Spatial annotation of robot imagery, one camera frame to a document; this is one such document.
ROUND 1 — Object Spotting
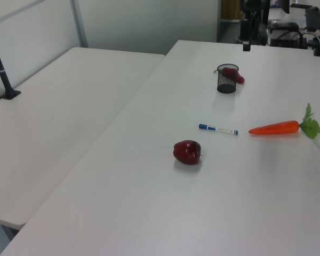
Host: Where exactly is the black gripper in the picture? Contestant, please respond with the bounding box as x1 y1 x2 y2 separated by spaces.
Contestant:
241 19 252 52

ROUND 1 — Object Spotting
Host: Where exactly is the blue and white marker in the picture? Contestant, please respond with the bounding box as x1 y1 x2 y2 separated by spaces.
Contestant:
198 123 239 137

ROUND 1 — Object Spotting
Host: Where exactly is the red chili pepper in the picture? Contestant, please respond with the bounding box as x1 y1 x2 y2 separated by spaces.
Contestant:
213 67 246 85

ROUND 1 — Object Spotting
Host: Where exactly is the black mesh pen cup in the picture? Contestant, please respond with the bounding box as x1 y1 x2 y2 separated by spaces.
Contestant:
216 63 240 94

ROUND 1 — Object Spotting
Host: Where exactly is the wooden cabinet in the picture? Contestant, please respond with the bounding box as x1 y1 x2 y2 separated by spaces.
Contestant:
220 0 243 20

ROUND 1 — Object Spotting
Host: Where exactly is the black handheld device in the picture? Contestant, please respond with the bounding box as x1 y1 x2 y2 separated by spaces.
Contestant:
268 22 300 34

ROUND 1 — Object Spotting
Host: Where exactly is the black keyboard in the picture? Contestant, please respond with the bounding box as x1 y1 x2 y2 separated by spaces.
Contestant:
305 6 320 30

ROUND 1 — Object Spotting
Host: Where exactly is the orange toy carrot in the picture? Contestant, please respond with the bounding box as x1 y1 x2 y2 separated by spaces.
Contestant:
248 102 320 140

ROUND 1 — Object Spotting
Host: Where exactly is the red apple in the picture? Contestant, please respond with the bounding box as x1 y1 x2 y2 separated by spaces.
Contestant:
172 139 204 165

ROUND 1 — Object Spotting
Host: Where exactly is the black box with cables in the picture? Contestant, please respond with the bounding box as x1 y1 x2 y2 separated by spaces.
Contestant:
269 31 320 50

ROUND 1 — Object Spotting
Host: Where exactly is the black camera pole with base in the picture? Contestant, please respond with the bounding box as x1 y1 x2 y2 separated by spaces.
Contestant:
0 26 22 100

